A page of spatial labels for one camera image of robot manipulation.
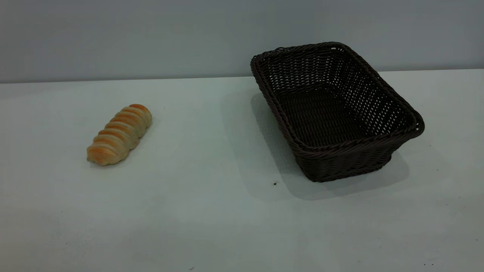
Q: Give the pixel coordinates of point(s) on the dark brown woven basket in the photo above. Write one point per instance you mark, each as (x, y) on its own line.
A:
(340, 160)

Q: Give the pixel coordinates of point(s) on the ridged golden bread loaf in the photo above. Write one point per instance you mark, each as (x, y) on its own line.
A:
(119, 135)

